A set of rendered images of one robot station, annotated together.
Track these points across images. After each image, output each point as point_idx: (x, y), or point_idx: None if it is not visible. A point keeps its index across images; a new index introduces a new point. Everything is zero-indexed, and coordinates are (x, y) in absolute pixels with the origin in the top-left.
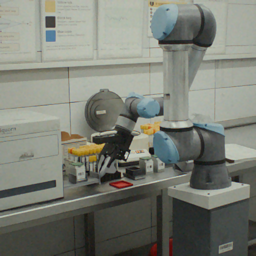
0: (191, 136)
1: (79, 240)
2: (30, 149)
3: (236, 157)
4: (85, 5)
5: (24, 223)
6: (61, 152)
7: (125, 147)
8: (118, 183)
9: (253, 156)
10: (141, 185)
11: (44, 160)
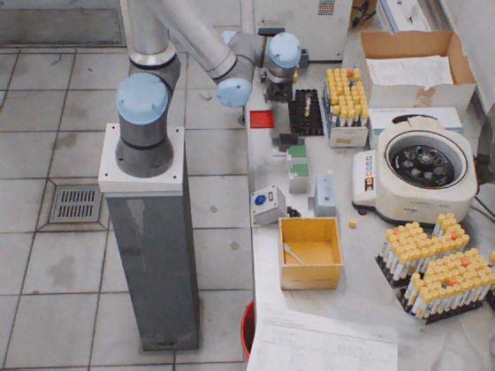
0: (131, 69)
1: None
2: None
3: (273, 325)
4: None
5: None
6: (361, 69)
7: (268, 87)
8: (270, 120)
9: (253, 355)
10: (247, 137)
11: (255, 6)
